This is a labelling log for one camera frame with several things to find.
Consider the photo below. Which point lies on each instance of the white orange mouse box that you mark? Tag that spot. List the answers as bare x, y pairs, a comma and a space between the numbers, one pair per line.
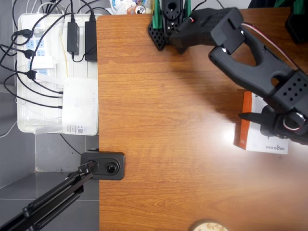
257, 139

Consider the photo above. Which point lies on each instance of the black perforated idle robot base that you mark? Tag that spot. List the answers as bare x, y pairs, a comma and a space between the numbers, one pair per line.
298, 29

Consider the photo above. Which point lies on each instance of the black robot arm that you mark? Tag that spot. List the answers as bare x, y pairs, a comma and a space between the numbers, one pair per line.
216, 26

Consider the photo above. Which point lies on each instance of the round wooden coaster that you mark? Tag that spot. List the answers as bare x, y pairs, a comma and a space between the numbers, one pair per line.
209, 227

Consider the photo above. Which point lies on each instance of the black stand clamp base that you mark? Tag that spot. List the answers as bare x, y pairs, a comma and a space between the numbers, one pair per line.
115, 160

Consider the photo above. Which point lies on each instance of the metal drinks can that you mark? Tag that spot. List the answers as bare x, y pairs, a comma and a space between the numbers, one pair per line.
140, 9

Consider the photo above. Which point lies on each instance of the crumpled plastic bag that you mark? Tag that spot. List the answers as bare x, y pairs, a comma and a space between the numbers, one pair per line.
120, 7

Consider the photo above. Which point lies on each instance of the white router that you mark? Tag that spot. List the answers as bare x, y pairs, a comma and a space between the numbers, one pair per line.
79, 106

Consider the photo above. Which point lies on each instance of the wide black power adapter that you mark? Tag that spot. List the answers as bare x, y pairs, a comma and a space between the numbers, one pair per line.
91, 38

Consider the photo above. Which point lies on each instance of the slim black power adapter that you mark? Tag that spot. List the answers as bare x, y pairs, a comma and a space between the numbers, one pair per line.
73, 38

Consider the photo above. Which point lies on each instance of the white plug adapter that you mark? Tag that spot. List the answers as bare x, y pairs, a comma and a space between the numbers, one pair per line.
43, 63

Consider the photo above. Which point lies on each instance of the white power strip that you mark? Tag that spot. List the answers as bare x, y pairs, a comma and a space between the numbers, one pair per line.
39, 48

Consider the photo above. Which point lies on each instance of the black power plug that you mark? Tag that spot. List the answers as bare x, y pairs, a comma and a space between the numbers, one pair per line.
31, 74
25, 33
30, 54

